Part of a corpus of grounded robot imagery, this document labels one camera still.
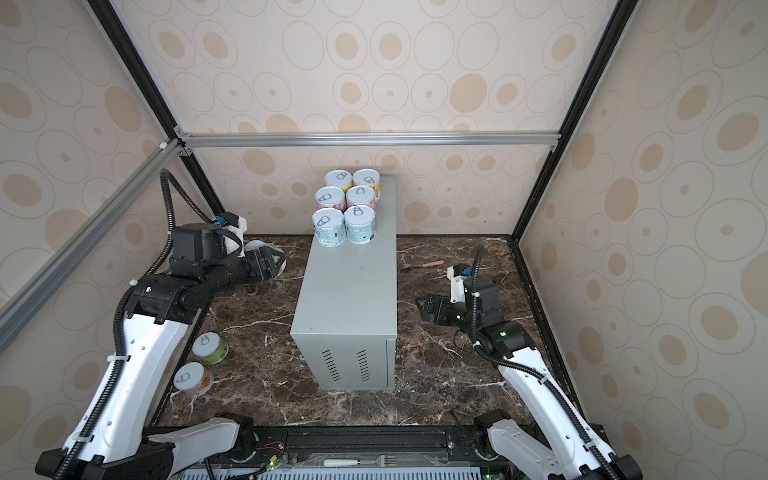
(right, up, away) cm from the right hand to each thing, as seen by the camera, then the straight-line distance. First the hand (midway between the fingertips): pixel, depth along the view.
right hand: (432, 300), depth 76 cm
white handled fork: (-12, -38, -5) cm, 40 cm away
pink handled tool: (+6, +10, +34) cm, 35 cm away
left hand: (-35, +12, -10) cm, 39 cm away
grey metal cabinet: (-19, -2, -18) cm, 27 cm away
